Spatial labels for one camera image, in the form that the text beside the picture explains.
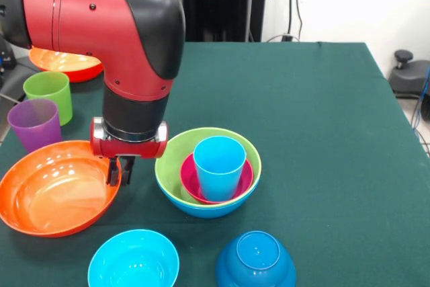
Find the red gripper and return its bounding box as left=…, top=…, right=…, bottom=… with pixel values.
left=89, top=116, right=169, bottom=188

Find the large green bowl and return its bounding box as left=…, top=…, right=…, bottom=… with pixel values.
left=154, top=127, right=262, bottom=206

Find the large orange bowl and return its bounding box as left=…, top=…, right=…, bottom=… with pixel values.
left=28, top=47, right=105, bottom=83
left=0, top=140, right=122, bottom=238

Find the small light blue bowl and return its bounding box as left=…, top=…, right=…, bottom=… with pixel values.
left=87, top=229, right=181, bottom=287

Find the large blue bowl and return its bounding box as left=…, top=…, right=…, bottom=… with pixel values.
left=157, top=175, right=261, bottom=219

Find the light blue cup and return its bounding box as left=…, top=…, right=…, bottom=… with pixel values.
left=193, top=136, right=248, bottom=202

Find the small pink bowl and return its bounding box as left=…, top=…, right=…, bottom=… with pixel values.
left=179, top=152, right=255, bottom=205

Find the small dark blue bowl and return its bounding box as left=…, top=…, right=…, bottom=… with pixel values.
left=215, top=231, right=297, bottom=287

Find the green cup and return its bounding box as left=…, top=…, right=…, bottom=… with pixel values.
left=22, top=71, right=73, bottom=126

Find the purple cup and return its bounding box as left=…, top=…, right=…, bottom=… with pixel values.
left=7, top=98, right=64, bottom=153

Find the grey stand foot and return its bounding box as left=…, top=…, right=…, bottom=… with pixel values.
left=391, top=49, right=430, bottom=99
left=0, top=54, right=41, bottom=106

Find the black equipment box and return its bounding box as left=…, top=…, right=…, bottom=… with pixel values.
left=0, top=36, right=17, bottom=71

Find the dark green table cloth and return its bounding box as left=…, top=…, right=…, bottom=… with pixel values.
left=0, top=41, right=430, bottom=287

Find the blue cable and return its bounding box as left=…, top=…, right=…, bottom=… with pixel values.
left=411, top=65, right=430, bottom=130

